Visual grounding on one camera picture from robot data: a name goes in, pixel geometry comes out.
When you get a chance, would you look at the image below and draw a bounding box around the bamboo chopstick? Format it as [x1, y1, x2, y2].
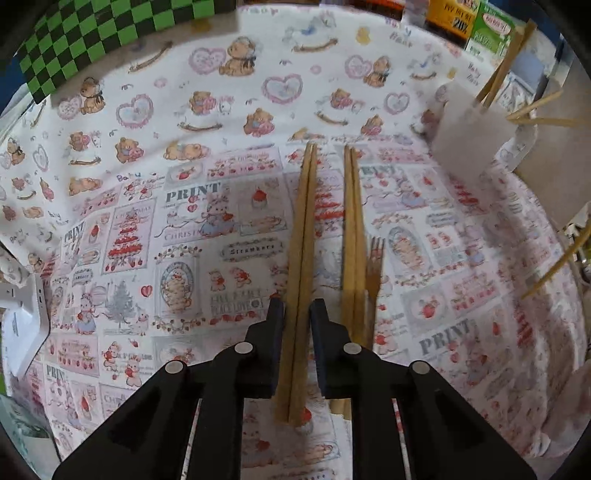
[274, 142, 314, 424]
[350, 147, 370, 344]
[287, 143, 319, 425]
[475, 21, 531, 104]
[507, 90, 565, 120]
[508, 117, 591, 129]
[332, 145, 355, 422]
[521, 220, 591, 301]
[482, 21, 539, 110]

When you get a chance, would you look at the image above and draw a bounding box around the translucent plastic cup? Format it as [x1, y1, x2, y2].
[431, 83, 519, 175]

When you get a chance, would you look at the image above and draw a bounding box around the white power strip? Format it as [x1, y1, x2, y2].
[0, 274, 50, 378]

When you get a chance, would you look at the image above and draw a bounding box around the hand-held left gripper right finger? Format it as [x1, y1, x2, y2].
[309, 299, 539, 480]

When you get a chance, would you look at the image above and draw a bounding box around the green checkered box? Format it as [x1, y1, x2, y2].
[17, 0, 237, 105]

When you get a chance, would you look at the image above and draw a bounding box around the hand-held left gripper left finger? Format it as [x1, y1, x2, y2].
[53, 298, 285, 480]

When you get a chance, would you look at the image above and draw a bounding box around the green milk carton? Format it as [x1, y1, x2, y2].
[465, 0, 519, 62]

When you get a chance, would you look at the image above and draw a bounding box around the yellow-label oyster sauce bottle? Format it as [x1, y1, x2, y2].
[424, 0, 477, 45]

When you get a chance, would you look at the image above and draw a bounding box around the small wooden fork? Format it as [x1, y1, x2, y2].
[364, 236, 386, 348]

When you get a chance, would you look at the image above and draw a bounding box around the pink patchwork print cloth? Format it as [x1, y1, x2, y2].
[0, 142, 591, 480]

